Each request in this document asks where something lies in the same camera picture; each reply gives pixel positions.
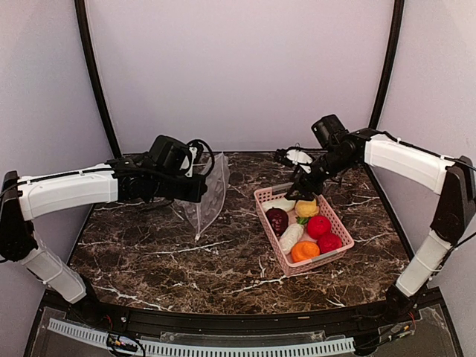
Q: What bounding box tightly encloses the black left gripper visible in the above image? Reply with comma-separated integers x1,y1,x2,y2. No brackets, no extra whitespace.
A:
152,173,208,202

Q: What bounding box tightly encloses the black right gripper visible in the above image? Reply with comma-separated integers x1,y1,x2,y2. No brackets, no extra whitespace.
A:
285,148,354,200

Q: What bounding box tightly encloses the yellow peach toy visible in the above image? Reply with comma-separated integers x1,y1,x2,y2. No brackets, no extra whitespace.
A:
295,199,320,218

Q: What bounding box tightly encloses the red tomato toy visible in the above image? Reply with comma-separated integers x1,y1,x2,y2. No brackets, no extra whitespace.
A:
306,215,332,240

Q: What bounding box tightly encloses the dark purple fruit toy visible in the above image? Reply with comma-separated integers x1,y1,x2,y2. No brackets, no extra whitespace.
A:
266,208,289,237

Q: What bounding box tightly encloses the clear zip top bag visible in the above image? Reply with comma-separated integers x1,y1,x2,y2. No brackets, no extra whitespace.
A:
173,152,230,242

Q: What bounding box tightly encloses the pink plastic basket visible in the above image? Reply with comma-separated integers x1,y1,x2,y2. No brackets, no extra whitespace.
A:
254,184,354,277

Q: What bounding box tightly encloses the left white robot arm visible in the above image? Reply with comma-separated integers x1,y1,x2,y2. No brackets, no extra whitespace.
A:
1,159,207,324

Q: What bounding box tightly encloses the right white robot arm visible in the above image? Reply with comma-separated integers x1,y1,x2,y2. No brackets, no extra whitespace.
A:
276,128,475,323

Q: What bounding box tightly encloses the white radish with green leaf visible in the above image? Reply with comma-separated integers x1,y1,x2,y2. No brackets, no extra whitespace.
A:
262,197,315,212

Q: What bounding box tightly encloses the white radish toy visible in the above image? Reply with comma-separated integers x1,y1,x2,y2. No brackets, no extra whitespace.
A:
279,217,309,254

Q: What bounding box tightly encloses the red apple toy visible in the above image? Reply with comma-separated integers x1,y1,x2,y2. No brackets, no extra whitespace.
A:
317,232,343,254

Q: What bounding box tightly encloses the orange tangerine toy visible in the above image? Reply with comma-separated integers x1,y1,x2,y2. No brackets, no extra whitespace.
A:
291,241,321,263

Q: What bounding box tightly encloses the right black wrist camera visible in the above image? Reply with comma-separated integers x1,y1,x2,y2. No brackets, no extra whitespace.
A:
312,115,349,149

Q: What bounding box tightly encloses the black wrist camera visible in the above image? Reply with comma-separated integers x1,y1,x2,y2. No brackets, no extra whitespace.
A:
148,135,192,176
312,115,349,149

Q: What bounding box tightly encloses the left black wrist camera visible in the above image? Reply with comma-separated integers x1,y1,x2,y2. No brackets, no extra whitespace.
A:
148,135,192,176

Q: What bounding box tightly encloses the right black frame post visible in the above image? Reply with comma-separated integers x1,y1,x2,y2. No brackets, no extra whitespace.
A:
364,0,405,134

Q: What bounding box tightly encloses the black frame post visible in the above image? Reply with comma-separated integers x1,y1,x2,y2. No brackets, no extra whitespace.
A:
364,0,405,134
74,0,121,158

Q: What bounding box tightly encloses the white slotted cable duct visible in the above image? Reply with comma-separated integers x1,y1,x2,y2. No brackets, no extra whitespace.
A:
48,318,356,357

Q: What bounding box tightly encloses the left black frame post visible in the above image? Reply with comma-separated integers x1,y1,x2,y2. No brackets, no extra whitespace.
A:
74,0,121,158

